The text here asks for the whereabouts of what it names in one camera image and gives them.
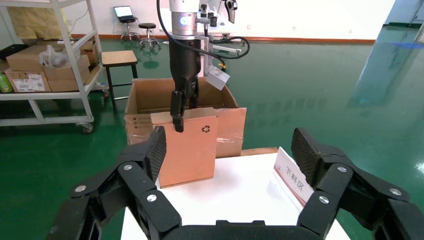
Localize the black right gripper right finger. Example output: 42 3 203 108
291 127 424 240

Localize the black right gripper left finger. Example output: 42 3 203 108
46 125 182 240

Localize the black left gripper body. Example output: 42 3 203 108
168 39 202 94

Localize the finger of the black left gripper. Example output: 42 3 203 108
189 79 200 110
170 90 185 133

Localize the large cardboard box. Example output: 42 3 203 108
124 77 248 159

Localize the black round swivel stool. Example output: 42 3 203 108
119 16 141 43
138 23 162 51

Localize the white red table sign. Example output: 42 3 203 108
273 146 316 209

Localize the wooden top black stool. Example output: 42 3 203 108
100 50 139 115

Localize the open laptop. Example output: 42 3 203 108
113 5 137 21

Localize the plain brown carton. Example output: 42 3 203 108
47 67 91 93
43 54 91 82
5 44 51 72
79 39 100 65

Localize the white shelf trolley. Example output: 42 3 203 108
0 0 110 134

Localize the clear plastic bag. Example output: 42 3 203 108
39 44 80 69

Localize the carton with shipping labels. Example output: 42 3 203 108
3 68 52 94

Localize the yellow cloth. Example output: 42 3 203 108
7 6 72 41

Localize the green bottle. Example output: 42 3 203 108
0 72 13 94

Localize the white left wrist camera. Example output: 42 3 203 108
205 67 231 91

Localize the silver camera mount bracket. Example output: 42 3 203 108
195 3 220 46

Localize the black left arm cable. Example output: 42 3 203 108
156 0 252 72

